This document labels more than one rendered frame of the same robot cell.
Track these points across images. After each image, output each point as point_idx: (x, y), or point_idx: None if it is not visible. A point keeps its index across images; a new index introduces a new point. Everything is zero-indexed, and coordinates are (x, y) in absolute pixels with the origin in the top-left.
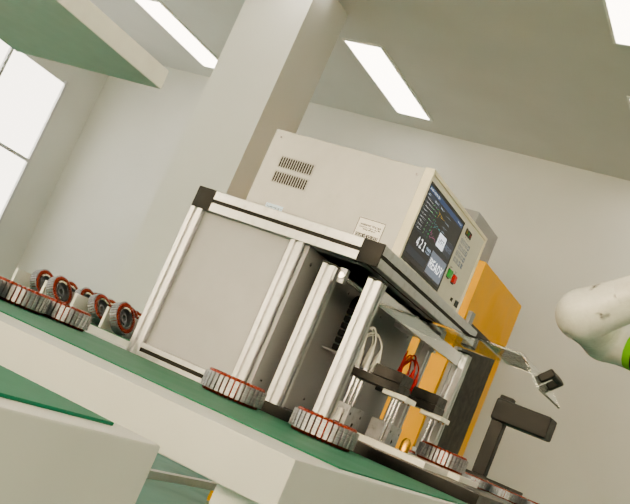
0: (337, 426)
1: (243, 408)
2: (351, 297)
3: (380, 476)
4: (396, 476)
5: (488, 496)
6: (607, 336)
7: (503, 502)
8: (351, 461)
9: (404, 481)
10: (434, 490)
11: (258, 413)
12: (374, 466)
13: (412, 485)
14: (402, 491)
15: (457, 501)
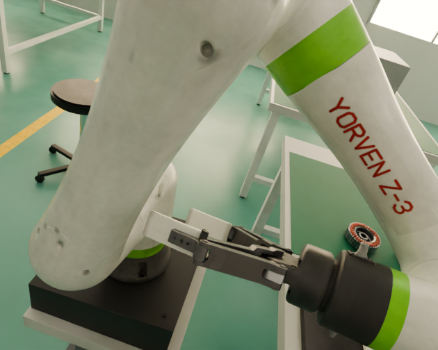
0: (351, 223)
1: (379, 229)
2: None
3: (296, 177)
4: (313, 216)
5: (315, 315)
6: (401, 269)
7: (311, 337)
8: (311, 188)
9: (304, 205)
10: (309, 238)
11: (386, 243)
12: (323, 220)
13: (299, 202)
14: (285, 169)
15: (295, 228)
